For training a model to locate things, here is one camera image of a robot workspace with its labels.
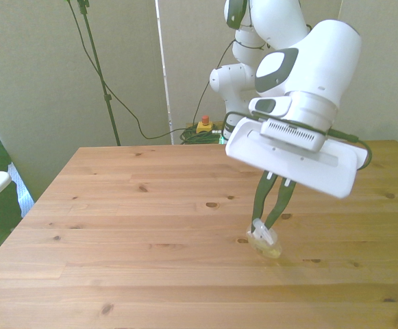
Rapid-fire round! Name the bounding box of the coiled dark cable bundle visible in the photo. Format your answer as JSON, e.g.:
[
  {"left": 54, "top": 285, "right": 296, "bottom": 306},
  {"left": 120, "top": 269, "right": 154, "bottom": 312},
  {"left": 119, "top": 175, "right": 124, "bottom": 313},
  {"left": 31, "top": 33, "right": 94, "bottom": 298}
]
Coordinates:
[{"left": 179, "top": 126, "right": 227, "bottom": 145}]

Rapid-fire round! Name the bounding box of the black emergency stop cable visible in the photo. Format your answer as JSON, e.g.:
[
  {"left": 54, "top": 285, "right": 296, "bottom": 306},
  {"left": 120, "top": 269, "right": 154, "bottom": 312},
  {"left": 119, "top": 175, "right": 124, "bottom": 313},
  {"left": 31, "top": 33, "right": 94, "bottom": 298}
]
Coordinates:
[{"left": 191, "top": 39, "right": 236, "bottom": 127}]

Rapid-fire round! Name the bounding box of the clear sanitizer pump bottle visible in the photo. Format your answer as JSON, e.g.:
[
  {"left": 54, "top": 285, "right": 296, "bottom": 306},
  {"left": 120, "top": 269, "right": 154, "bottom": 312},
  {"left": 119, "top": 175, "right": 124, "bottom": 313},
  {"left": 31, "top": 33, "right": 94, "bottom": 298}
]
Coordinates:
[{"left": 246, "top": 220, "right": 283, "bottom": 258}]

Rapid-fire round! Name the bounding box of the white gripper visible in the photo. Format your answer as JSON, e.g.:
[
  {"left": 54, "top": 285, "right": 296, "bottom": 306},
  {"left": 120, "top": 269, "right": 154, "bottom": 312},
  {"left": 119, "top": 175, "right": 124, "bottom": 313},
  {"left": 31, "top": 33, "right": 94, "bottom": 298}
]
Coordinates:
[{"left": 225, "top": 117, "right": 369, "bottom": 234}]

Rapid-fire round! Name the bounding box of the yellow emergency stop button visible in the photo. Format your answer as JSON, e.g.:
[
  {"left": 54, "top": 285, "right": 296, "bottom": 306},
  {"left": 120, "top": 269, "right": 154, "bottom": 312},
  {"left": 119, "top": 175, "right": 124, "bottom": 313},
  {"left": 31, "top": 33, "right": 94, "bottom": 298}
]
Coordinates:
[{"left": 197, "top": 115, "right": 215, "bottom": 135}]

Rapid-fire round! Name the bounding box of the blue white patterned cloth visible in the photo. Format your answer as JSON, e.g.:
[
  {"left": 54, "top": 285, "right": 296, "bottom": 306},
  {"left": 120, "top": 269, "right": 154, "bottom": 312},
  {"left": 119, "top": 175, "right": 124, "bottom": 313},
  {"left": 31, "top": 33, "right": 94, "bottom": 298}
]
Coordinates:
[{"left": 8, "top": 162, "right": 35, "bottom": 219}]

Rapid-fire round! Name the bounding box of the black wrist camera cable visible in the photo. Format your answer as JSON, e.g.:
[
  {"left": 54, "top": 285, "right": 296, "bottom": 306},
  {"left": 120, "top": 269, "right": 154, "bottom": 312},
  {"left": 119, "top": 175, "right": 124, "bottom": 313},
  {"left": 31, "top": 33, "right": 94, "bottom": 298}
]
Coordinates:
[{"left": 223, "top": 111, "right": 373, "bottom": 171}]

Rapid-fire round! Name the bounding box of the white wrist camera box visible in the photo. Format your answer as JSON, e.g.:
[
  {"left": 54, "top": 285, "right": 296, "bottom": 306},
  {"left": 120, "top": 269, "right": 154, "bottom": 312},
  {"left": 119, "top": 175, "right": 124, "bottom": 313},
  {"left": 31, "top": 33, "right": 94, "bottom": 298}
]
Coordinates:
[{"left": 260, "top": 118, "right": 327, "bottom": 153}]

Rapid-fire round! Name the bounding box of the black stand cable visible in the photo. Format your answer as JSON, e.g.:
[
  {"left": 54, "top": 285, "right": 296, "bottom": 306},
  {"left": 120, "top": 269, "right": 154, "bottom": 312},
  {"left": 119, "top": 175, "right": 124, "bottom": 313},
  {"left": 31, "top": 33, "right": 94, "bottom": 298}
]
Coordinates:
[{"left": 63, "top": 0, "right": 192, "bottom": 140}]

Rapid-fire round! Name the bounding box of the white vertical wall trim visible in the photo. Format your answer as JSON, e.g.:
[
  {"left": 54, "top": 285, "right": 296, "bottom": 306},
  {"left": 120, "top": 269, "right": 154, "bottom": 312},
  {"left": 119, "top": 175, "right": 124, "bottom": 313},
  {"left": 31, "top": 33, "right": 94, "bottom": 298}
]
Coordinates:
[{"left": 154, "top": 0, "right": 175, "bottom": 145}]

